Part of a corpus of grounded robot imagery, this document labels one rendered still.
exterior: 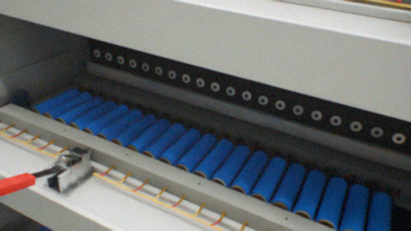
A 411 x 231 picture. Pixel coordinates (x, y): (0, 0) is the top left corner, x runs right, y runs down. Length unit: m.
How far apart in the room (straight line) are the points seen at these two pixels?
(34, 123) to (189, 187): 0.19
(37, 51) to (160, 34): 0.27
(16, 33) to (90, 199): 0.24
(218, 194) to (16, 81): 0.30
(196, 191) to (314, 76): 0.15
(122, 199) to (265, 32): 0.21
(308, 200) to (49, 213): 0.24
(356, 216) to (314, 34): 0.18
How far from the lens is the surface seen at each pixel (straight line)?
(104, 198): 0.36
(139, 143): 0.39
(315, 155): 0.39
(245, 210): 0.31
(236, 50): 0.25
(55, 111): 0.46
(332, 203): 0.35
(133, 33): 0.29
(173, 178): 0.33
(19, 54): 0.51
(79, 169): 0.37
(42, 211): 0.39
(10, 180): 0.33
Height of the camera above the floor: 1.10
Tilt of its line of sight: 14 degrees down
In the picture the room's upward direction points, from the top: 12 degrees clockwise
